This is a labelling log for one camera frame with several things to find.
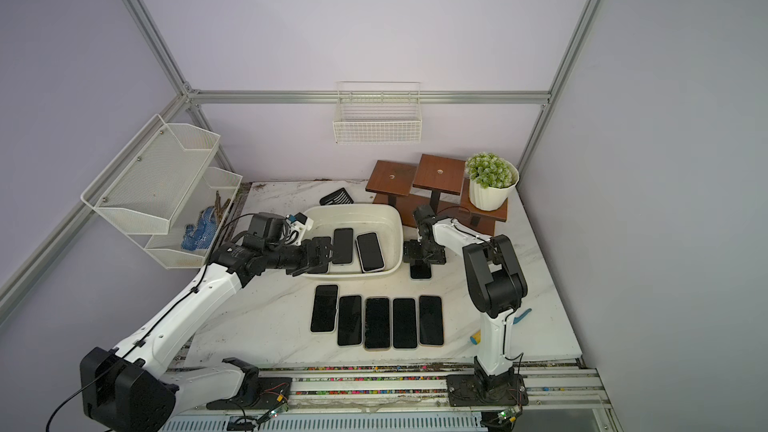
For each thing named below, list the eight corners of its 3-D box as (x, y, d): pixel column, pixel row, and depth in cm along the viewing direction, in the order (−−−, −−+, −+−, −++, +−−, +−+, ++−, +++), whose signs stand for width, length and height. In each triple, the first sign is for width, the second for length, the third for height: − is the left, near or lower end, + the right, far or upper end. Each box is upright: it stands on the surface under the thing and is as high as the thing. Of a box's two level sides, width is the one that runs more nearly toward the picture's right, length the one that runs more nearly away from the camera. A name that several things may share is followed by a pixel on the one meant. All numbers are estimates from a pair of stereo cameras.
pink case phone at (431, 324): (419, 344, 83) (420, 341, 81) (417, 298, 92) (417, 295, 90) (445, 344, 83) (446, 341, 81) (440, 298, 92) (441, 295, 90)
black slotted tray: (321, 204, 116) (320, 198, 114) (323, 193, 120) (322, 188, 117) (353, 204, 116) (352, 198, 114) (354, 193, 120) (353, 188, 117)
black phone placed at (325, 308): (310, 331, 85) (308, 329, 84) (317, 288, 94) (316, 285, 92) (334, 331, 85) (333, 329, 84) (339, 288, 94) (339, 285, 92)
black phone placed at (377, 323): (362, 351, 82) (361, 349, 81) (365, 299, 92) (364, 296, 90) (391, 351, 82) (391, 349, 81) (391, 299, 92) (391, 296, 90)
